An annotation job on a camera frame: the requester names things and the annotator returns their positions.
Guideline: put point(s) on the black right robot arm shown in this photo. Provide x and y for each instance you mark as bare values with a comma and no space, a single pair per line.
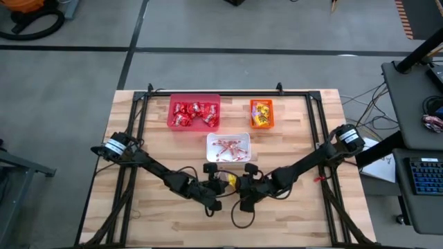
304,162

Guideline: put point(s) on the orange black striped strip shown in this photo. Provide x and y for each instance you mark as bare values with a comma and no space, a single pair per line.
404,17

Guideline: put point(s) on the black diagonal pole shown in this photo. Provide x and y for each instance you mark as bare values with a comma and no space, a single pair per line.
418,52

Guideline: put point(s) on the grey metal stand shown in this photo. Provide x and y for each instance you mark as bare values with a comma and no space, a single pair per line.
27,165

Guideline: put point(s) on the white plastic bin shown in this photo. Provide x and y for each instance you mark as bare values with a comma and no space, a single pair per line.
248,135

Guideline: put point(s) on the black backlit keyboard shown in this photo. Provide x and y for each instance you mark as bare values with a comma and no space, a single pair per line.
427,176

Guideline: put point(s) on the white paper sheet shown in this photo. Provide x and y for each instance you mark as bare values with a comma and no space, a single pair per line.
380,169

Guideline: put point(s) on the pink translucent plastic bin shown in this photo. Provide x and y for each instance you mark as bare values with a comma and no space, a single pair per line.
197,129

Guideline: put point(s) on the black laptop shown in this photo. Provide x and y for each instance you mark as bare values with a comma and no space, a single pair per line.
436,77

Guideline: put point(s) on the small red clip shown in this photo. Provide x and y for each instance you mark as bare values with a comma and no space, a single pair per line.
320,179

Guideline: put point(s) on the colourful candy bag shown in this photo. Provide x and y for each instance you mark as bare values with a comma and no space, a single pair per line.
432,123

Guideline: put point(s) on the orange vacuum cleaner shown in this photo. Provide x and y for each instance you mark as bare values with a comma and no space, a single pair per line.
20,4

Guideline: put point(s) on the black aluminium table frame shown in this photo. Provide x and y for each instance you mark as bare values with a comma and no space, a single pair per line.
239,93

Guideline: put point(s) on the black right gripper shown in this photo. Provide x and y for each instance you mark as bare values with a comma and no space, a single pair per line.
256,188

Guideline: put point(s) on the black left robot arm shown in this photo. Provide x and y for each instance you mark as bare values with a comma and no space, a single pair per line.
155,167

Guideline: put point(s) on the small orange mesh basket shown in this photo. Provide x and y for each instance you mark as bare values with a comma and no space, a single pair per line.
262,101

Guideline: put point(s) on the black caster wheel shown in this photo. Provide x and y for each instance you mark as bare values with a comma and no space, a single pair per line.
400,219

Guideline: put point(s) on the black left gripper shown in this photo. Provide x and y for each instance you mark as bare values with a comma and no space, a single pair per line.
204,188

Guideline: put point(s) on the black floor mat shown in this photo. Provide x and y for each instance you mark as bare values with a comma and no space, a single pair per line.
425,17

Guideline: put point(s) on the dark grey desk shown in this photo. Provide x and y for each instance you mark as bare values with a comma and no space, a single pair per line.
422,207
408,103

